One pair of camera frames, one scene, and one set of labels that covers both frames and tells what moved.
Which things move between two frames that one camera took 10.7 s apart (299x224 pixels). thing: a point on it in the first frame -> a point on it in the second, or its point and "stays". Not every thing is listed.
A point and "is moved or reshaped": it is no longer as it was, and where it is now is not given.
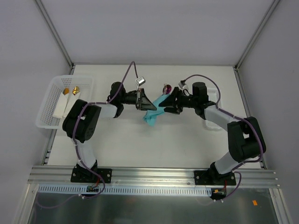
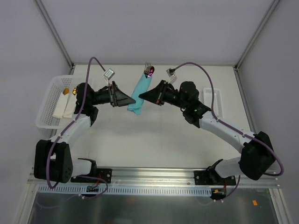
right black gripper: [175, 100] -> [161, 92]
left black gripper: [140, 99] -> [112, 95]
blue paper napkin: [151, 116] -> [141, 86]
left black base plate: [84, 175] stays
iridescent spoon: [167, 88] is moved or reshaped
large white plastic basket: [45, 119] stays
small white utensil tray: [213, 96] stays
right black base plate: [214, 178] stays
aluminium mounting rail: [153, 176] stays
